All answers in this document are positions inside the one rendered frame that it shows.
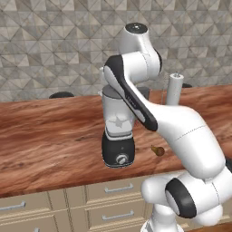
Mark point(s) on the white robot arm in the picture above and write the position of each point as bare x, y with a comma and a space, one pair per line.
187, 142

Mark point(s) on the blender with black base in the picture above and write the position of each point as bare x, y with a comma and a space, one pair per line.
117, 148

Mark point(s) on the silver blender knob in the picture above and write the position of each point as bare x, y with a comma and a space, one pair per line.
121, 159

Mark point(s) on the brown pear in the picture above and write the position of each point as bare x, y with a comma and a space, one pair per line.
158, 150

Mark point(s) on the black round stool seat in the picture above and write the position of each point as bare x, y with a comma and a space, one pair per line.
187, 85
61, 95

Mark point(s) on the white paper towel roll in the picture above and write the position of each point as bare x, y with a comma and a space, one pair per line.
175, 89

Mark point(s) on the beige drawer front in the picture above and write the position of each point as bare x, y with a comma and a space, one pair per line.
99, 185
18, 222
36, 199
96, 222

